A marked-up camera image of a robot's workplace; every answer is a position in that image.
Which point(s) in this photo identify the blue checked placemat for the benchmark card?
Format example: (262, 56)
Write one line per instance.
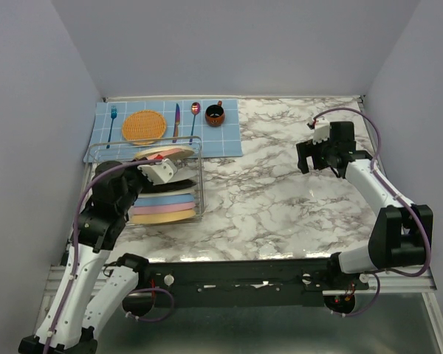
(219, 142)

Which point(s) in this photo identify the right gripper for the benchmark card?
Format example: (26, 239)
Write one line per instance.
(306, 149)

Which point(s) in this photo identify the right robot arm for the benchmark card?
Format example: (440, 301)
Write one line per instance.
(401, 234)

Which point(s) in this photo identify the iridescent rainbow knife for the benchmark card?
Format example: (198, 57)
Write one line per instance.
(176, 123)

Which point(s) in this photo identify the blue metal fork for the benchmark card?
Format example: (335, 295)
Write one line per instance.
(113, 115)

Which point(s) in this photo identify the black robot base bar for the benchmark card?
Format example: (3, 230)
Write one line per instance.
(235, 284)

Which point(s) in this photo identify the yellow plate in rack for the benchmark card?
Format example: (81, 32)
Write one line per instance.
(162, 217)

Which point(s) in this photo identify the iridescent rainbow spoon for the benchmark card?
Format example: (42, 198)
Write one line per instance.
(195, 110)

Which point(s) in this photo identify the steel wire dish rack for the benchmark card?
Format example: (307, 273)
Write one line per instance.
(194, 162)

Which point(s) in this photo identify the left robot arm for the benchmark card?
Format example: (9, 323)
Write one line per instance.
(76, 317)

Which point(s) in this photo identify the blue plate in rack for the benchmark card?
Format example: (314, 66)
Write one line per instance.
(164, 200)

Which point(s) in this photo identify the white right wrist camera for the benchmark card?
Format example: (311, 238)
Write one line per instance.
(320, 128)

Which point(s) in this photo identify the orange and black mug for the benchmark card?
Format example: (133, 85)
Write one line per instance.
(215, 115)

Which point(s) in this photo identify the white ceramic plate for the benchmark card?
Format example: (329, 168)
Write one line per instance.
(183, 174)

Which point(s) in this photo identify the cream and pink plate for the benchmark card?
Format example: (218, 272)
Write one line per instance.
(174, 153)

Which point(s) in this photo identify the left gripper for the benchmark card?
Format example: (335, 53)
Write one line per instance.
(135, 169)

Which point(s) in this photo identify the woven wicker round trivet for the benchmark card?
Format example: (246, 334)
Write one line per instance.
(144, 127)

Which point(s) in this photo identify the aluminium frame rail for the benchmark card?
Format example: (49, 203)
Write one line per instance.
(391, 283)

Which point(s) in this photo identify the cream and yellow plate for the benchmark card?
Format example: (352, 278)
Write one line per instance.
(143, 154)

